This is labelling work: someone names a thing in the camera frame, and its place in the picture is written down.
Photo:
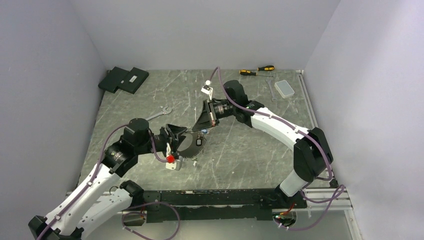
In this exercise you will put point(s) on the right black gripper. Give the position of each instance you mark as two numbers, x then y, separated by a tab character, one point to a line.
208	117

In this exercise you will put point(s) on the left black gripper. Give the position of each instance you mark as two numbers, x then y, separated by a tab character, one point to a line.
174	131

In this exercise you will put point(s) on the black tag key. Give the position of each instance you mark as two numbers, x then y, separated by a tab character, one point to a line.
199	141

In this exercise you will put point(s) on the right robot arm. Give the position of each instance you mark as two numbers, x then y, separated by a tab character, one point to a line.
311	151

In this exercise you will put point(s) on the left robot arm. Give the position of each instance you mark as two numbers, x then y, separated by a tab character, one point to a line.
82	211

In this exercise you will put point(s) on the silver wrench near left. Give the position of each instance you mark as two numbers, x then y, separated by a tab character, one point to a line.
164	111

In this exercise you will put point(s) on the silver wrench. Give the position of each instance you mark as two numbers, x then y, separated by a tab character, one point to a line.
271	89
164	111

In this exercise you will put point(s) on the orange black screwdriver lower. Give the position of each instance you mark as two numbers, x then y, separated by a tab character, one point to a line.
244	72

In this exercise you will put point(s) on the orange black screwdriver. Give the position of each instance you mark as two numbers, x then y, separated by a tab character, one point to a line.
267	68
244	72

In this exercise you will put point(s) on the black flat case right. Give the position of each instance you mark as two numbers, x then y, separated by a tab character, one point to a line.
133	80

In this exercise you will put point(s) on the black flat case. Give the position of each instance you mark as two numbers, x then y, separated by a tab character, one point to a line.
110	83
133	80

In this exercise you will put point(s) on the silver wrench near right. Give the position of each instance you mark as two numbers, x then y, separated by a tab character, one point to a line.
271	89

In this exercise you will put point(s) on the orange black screwdriver upper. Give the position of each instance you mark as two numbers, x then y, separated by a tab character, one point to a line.
267	68

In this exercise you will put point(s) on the black flat case left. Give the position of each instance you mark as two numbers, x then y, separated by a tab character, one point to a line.
110	83

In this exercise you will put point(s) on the clear plastic box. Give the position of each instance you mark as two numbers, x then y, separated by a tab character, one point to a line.
284	89

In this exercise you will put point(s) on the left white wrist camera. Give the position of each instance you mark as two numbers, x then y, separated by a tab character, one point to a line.
173	163

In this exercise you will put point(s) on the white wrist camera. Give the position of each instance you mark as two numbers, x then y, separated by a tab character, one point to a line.
207	89
173	163

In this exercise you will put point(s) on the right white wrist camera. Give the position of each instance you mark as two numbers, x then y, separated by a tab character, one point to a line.
207	89

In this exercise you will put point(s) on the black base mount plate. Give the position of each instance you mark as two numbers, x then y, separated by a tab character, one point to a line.
261	204

